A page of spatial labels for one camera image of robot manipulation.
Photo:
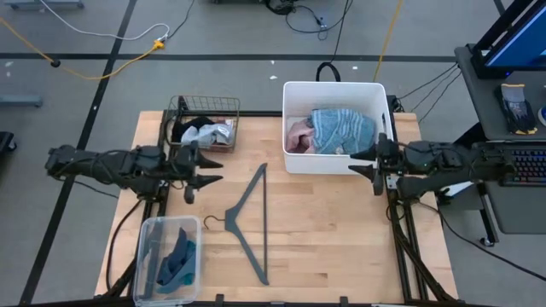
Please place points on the black floor puck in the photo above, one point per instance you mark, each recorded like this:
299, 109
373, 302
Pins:
55, 63

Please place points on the grey desk cart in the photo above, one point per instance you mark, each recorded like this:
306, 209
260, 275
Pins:
512, 209

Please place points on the black cloth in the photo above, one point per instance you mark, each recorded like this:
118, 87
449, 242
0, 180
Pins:
187, 126

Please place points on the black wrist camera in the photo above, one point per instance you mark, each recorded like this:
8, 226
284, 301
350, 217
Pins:
389, 149
187, 157

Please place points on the black keyboard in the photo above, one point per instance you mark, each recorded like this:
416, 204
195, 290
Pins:
529, 166

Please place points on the black floor object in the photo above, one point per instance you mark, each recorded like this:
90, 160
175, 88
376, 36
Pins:
6, 143

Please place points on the pink cloth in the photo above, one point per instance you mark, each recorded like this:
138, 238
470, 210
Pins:
296, 138

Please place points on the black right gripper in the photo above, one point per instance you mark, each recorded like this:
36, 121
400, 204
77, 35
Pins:
386, 170

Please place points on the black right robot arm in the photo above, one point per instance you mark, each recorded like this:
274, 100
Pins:
452, 164

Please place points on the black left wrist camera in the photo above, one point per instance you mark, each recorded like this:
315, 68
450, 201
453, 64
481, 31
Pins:
187, 157

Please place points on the white perforated plastic basket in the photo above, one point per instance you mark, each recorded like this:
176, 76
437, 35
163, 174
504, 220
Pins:
332, 96

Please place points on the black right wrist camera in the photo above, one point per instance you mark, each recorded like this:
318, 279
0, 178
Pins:
389, 149

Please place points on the dark blue cloth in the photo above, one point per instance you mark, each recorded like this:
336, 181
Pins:
175, 256

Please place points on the blue plaid shirt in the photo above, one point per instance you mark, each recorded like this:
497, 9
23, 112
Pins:
341, 132

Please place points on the grey floor stand base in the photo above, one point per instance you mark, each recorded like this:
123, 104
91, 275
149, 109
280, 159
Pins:
21, 100

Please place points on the teal knit cloth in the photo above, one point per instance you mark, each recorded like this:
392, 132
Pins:
191, 258

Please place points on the black aluminium table frame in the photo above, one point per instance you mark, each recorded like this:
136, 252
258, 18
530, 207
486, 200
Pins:
260, 114

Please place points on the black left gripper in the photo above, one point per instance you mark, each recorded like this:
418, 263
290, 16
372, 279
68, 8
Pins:
189, 177

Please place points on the grey clothes hanger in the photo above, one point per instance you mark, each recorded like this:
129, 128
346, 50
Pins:
232, 217

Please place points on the computer monitor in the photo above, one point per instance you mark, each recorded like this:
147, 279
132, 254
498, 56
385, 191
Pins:
520, 42

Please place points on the clear plastic bin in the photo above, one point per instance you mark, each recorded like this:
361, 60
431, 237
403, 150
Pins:
192, 226

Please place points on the light grey cloth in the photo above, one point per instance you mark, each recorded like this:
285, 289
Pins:
207, 135

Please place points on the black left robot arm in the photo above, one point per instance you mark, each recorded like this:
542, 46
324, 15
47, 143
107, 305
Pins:
106, 166

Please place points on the grey yellow work glove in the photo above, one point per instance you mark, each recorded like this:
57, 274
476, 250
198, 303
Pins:
516, 111

